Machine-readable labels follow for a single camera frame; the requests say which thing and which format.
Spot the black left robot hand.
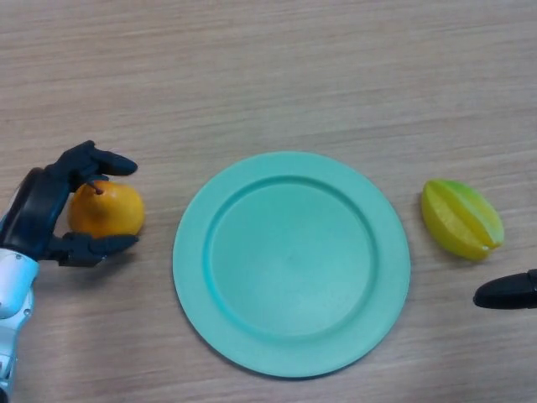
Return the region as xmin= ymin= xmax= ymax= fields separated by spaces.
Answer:
xmin=0 ymin=140 xmax=139 ymax=269

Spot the green round plate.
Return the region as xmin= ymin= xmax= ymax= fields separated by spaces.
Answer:
xmin=172 ymin=150 xmax=411 ymax=379

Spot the yellow green starfruit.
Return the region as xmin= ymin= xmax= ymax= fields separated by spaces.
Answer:
xmin=420 ymin=178 xmax=504 ymax=261

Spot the yellow pear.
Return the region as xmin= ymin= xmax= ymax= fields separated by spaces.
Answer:
xmin=66 ymin=180 xmax=146 ymax=239

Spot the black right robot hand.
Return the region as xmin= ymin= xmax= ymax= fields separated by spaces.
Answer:
xmin=472 ymin=268 xmax=537 ymax=311

